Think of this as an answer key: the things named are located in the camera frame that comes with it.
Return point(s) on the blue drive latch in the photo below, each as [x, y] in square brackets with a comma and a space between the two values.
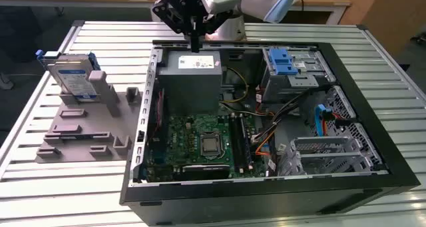
[281, 62]

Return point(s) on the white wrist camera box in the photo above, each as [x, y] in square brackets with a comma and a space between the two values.
[224, 0]

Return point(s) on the hard disk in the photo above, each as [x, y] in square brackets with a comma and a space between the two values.
[76, 79]

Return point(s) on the green motherboard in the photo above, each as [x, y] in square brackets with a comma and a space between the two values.
[186, 129]

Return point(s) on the grey stand foot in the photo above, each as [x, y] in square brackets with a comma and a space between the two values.
[6, 83]

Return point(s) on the grey parts rack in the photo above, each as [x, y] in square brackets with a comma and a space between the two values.
[90, 127]

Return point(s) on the black graphics card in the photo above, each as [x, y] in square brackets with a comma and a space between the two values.
[206, 170]

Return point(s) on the silver optical drive cage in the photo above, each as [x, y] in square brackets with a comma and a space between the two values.
[300, 81]

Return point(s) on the black chair base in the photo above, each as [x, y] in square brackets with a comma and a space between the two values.
[420, 38]

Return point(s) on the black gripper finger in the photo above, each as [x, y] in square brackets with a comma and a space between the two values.
[217, 18]
[168, 15]

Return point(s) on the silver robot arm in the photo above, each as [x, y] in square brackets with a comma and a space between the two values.
[253, 2]

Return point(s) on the grey power supply unit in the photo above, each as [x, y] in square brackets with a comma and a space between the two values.
[190, 92]

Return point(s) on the black PC case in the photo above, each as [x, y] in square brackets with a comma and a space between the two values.
[233, 194]

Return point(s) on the brown wooden cabinet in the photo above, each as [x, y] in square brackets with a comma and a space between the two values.
[400, 2]

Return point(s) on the black RAM stick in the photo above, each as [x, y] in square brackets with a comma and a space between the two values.
[247, 142]
[237, 142]

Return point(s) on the silver CPU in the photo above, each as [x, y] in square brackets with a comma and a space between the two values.
[210, 146]

